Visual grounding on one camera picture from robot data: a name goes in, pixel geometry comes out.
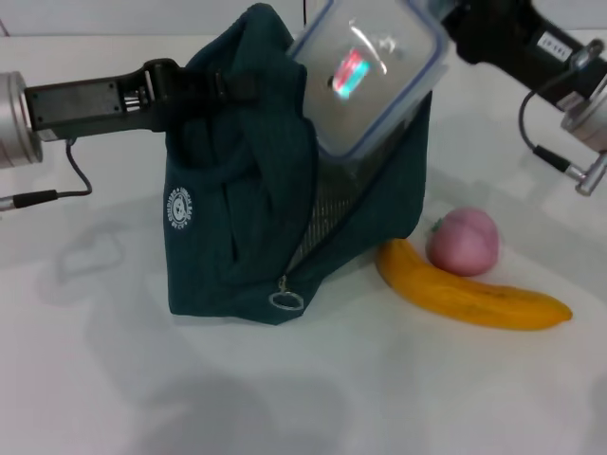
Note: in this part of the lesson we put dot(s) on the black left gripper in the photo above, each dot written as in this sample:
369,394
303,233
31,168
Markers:
95,106

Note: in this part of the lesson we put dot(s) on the clear container with blue-rimmed lid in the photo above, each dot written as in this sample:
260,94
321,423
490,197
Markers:
370,76

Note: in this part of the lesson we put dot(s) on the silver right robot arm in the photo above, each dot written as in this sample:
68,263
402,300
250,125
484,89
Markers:
590,121

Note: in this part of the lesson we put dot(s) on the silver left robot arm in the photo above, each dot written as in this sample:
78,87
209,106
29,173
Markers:
14,121

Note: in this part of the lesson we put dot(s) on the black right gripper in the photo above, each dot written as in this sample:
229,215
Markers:
512,38

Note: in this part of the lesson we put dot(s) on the pink toy peach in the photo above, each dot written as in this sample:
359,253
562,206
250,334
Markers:
467,242

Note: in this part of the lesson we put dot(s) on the yellow toy banana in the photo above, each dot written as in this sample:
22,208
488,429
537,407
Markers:
455,294

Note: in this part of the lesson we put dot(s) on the dark teal insulated lunch bag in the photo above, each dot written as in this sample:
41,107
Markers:
246,204

